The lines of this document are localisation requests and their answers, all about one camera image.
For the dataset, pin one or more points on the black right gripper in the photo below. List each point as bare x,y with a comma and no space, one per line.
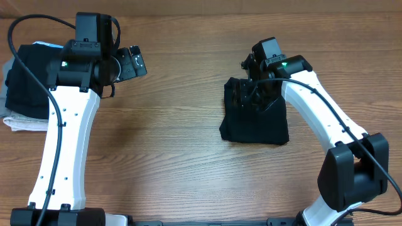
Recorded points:
266,103

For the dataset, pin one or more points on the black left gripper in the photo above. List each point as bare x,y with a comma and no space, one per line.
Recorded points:
130,71

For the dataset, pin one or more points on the black t-shirt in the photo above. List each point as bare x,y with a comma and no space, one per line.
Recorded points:
245,124

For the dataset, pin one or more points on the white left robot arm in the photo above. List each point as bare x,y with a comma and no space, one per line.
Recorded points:
76,78

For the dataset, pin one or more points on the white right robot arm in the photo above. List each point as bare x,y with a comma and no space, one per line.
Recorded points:
355,168

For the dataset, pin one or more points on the folded light blue garment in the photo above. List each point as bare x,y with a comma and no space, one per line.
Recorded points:
47,44

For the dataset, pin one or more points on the folded black garment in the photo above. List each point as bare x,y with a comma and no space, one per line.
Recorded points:
24,96

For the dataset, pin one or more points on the folded grey garment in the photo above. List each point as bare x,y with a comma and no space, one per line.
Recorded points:
5,112

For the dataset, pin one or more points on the folded beige garment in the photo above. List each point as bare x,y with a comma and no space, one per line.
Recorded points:
19,122

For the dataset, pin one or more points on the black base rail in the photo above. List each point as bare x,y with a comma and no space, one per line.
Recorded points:
213,223

